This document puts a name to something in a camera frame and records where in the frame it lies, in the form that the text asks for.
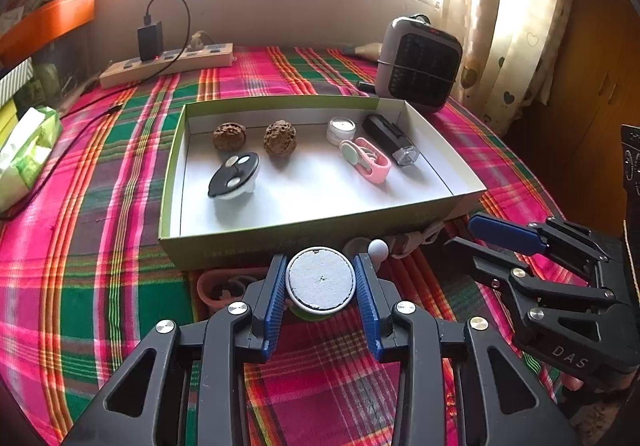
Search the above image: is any beige cone-shaped object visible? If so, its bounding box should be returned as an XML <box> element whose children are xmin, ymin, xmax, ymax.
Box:
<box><xmin>342</xmin><ymin>42</ymin><xmax>383</xmax><ymax>61</ymax></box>

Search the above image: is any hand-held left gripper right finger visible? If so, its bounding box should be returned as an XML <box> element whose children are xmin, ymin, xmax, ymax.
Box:
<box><xmin>352</xmin><ymin>253</ymin><xmax>583</xmax><ymax>446</ymax></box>

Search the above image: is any brown walnut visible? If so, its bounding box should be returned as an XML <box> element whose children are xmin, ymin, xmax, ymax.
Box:
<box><xmin>263</xmin><ymin>120</ymin><xmax>299</xmax><ymax>158</ymax></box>
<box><xmin>212</xmin><ymin>122</ymin><xmax>247</xmax><ymax>152</ymax></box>

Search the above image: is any green striped box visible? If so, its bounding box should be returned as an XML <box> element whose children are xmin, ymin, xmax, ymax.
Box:
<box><xmin>0</xmin><ymin>61</ymin><xmax>33</xmax><ymax>102</ymax></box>

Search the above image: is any green and white cardboard box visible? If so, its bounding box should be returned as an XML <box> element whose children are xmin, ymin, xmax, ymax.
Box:
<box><xmin>157</xmin><ymin>96</ymin><xmax>487</xmax><ymax>272</ymax></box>

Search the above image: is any person's right hand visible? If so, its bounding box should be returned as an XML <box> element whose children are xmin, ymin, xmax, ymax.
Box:
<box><xmin>559</xmin><ymin>368</ymin><xmax>586</xmax><ymax>391</ymax></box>

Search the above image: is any small white round jar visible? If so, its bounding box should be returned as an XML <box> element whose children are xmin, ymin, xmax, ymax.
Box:
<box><xmin>327</xmin><ymin>117</ymin><xmax>357</xmax><ymax>145</ymax></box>

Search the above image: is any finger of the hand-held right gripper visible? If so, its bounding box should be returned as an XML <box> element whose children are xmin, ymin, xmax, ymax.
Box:
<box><xmin>444</xmin><ymin>236</ymin><xmax>640</xmax><ymax>377</ymax></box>
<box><xmin>469</xmin><ymin>215</ymin><xmax>608</xmax><ymax>277</ymax></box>

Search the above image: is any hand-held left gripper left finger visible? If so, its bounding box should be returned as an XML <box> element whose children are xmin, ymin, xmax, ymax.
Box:
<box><xmin>62</xmin><ymin>253</ymin><xmax>288</xmax><ymax>446</ymax></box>

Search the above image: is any plaid tablecloth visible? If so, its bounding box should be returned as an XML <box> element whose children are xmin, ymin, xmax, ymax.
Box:
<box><xmin>0</xmin><ymin>45</ymin><xmax>601</xmax><ymax>446</ymax></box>

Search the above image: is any small white ball knob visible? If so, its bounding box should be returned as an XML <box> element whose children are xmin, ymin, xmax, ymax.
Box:
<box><xmin>368</xmin><ymin>238</ymin><xmax>390</xmax><ymax>272</ymax></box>

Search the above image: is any black white oval gadget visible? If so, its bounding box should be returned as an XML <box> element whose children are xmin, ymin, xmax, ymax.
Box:
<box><xmin>207</xmin><ymin>152</ymin><xmax>261</xmax><ymax>202</ymax></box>

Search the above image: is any green tissue pack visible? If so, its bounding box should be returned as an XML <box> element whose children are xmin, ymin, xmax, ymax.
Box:
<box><xmin>0</xmin><ymin>106</ymin><xmax>63</xmax><ymax>212</ymax></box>

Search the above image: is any beige power strip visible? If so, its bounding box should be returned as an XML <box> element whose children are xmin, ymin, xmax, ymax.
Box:
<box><xmin>99</xmin><ymin>42</ymin><xmax>235</xmax><ymax>89</ymax></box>

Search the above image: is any black charger cable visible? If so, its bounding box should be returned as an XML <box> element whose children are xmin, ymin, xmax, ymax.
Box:
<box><xmin>0</xmin><ymin>0</ymin><xmax>192</xmax><ymax>222</ymax></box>

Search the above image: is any heart print curtain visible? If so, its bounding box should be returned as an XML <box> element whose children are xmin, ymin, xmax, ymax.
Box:
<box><xmin>440</xmin><ymin>0</ymin><xmax>576</xmax><ymax>137</ymax></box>

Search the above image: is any black charger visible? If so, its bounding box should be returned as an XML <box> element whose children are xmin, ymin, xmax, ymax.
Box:
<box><xmin>137</xmin><ymin>22</ymin><xmax>166</xmax><ymax>63</ymax></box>

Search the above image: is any white and green spool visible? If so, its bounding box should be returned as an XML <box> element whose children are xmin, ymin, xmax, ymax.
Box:
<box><xmin>284</xmin><ymin>246</ymin><xmax>357</xmax><ymax>322</ymax></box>

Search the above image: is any pink green clip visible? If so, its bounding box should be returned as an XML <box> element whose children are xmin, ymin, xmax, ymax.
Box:
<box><xmin>339</xmin><ymin>137</ymin><xmax>392</xmax><ymax>184</ymax></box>

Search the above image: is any white cable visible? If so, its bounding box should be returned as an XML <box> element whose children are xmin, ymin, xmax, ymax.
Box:
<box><xmin>387</xmin><ymin>221</ymin><xmax>446</xmax><ymax>259</ymax></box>

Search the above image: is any pink and white case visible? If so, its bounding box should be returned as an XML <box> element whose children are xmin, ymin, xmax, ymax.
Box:
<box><xmin>196</xmin><ymin>267</ymin><xmax>261</xmax><ymax>316</ymax></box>

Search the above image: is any grey desktop heater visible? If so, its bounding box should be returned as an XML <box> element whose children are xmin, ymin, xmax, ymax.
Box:
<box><xmin>374</xmin><ymin>15</ymin><xmax>463</xmax><ymax>114</ymax></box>

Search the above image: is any glass tank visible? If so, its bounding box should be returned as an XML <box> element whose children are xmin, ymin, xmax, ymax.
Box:
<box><xmin>35</xmin><ymin>21</ymin><xmax>96</xmax><ymax>97</ymax></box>

